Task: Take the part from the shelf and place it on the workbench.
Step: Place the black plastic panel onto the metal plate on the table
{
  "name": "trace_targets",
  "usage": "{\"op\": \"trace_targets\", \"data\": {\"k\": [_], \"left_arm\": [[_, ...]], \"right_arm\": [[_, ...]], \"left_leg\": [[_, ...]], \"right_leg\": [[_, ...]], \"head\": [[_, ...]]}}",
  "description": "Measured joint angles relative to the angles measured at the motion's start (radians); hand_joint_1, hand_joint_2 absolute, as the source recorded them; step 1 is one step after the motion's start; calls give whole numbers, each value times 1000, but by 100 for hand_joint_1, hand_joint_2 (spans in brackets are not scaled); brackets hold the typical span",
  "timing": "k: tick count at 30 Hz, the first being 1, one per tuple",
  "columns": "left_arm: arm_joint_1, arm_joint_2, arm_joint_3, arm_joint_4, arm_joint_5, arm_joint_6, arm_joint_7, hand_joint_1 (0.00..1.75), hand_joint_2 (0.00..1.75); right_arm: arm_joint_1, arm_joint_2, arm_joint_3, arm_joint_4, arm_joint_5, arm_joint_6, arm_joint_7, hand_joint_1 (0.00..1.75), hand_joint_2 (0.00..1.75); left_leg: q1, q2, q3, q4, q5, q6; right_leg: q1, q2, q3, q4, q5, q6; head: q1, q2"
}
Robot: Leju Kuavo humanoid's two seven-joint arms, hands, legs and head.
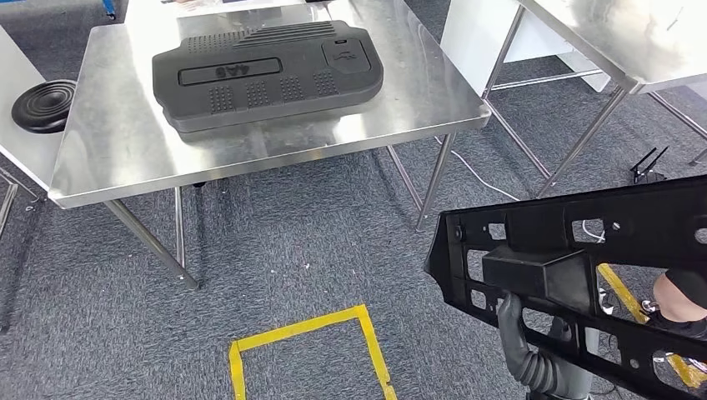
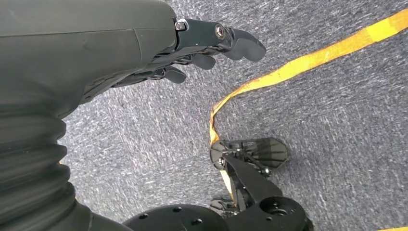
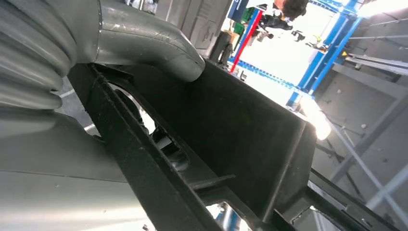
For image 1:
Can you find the black plastic engine cover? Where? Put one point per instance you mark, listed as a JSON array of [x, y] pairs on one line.
[[193, 110]]

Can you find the small black floor stand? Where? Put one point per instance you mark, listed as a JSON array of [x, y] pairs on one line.
[[646, 175]]

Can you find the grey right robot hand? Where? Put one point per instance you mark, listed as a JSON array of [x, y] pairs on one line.
[[511, 326]]

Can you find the black round ribbed disc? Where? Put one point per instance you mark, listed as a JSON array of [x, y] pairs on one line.
[[44, 107]]

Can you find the steel workbench table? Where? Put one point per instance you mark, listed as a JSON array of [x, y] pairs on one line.
[[110, 154], [607, 33]]

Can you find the yellow floor tape square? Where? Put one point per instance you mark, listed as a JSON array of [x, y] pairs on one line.
[[621, 290], [298, 327]]

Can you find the person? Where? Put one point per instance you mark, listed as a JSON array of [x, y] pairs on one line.
[[679, 303]]

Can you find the black plastic bracket part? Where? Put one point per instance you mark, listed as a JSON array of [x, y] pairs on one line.
[[541, 276]]

